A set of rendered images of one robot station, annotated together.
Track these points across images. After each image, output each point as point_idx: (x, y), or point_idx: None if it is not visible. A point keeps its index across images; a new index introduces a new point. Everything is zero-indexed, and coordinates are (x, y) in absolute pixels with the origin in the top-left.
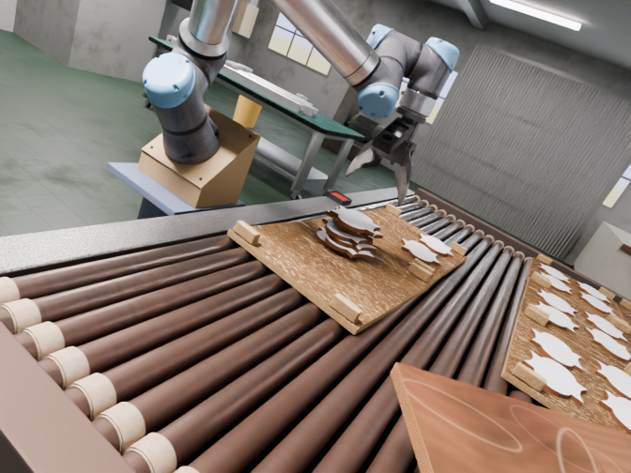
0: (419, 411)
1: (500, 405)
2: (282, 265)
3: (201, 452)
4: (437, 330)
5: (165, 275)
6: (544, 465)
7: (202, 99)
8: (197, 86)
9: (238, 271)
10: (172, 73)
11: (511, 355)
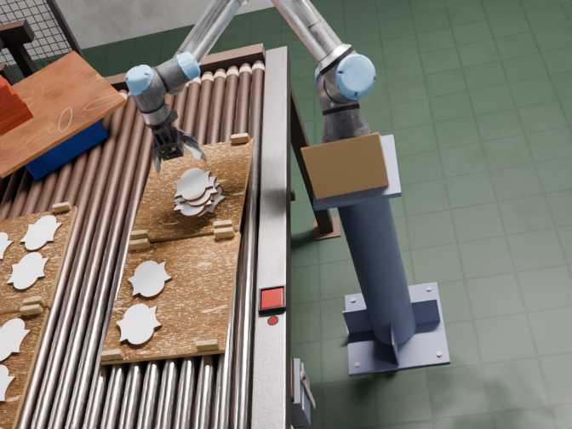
0: (115, 92)
1: (88, 117)
2: (210, 146)
3: None
4: (117, 205)
5: (238, 105)
6: (77, 109)
7: (322, 96)
8: (318, 82)
9: (224, 131)
10: None
11: (68, 225)
